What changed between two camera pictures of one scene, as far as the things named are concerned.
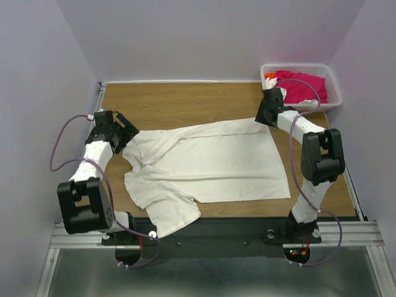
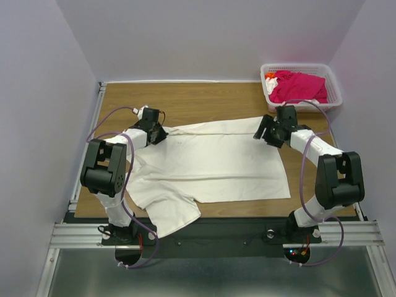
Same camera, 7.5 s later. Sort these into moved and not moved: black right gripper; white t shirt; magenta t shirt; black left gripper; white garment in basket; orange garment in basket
Moved: black left gripper; black right gripper
Not moved: orange garment in basket; white garment in basket; magenta t shirt; white t shirt
